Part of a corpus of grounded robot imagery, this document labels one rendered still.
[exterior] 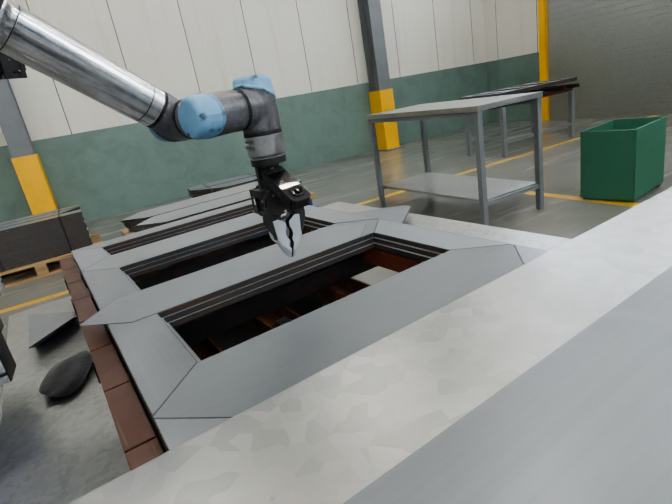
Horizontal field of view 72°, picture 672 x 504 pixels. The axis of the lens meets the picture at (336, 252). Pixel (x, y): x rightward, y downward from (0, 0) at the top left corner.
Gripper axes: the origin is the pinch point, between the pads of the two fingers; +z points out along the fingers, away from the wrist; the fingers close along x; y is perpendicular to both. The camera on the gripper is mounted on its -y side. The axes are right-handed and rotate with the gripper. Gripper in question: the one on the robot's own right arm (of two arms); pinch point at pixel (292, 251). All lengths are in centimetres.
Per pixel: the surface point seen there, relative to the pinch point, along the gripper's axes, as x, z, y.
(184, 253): 10, 7, 53
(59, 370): 49, 20, 34
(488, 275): -21.9, 5.6, -32.5
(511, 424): 28, -17, -75
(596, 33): -833, -54, 387
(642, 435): 25, -17, -79
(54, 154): 3, -15, 719
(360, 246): -23.0, 7.8, 8.4
